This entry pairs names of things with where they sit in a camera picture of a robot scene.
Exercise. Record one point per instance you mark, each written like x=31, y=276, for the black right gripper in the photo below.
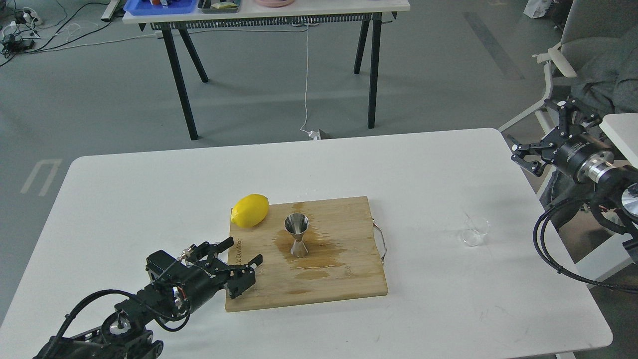
x=569, y=148

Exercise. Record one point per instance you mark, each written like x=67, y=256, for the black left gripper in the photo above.
x=205, y=277

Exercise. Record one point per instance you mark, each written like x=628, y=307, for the steel double jigger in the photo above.
x=296, y=225

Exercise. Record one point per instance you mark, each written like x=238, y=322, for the small clear glass cup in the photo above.
x=474, y=231

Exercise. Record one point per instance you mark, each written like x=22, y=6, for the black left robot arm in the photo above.
x=178, y=287

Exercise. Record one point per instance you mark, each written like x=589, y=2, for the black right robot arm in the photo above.
x=613, y=204

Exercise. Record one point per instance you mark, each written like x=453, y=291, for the yellow lemon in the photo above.
x=250, y=210

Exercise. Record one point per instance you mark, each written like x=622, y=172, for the person in grey clothes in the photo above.
x=608, y=83

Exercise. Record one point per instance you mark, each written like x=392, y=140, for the bamboo cutting board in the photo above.
x=343, y=261

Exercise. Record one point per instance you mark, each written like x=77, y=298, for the white office chair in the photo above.
x=592, y=27

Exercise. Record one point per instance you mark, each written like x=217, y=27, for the grey tray with items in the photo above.
x=218, y=6

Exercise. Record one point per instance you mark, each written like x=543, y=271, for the white table black legs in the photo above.
x=251, y=15

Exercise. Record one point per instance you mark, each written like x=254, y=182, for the pink bowl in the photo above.
x=274, y=3

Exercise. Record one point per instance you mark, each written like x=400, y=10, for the blue plastic tray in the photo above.
x=159, y=7

